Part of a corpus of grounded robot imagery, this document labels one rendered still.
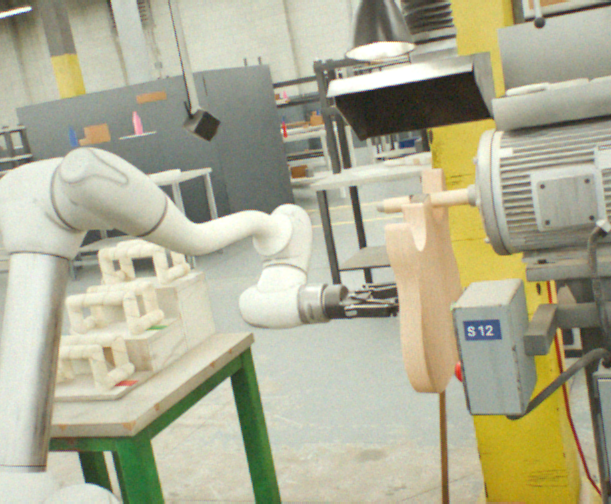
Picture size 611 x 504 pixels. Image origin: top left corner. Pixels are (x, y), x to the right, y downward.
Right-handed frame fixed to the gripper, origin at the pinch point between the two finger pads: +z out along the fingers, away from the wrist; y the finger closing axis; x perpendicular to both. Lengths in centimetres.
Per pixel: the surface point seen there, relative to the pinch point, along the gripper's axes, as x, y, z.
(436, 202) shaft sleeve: 18.3, -5.8, 5.7
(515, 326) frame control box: 5.0, 27.0, 24.5
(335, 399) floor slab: -134, -192, -116
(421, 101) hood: 35.9, -25.0, 1.0
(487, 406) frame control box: -7.8, 31.4, 18.5
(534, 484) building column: -101, -79, 0
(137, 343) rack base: -5, 5, -69
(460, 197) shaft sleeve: 18.8, -5.9, 10.8
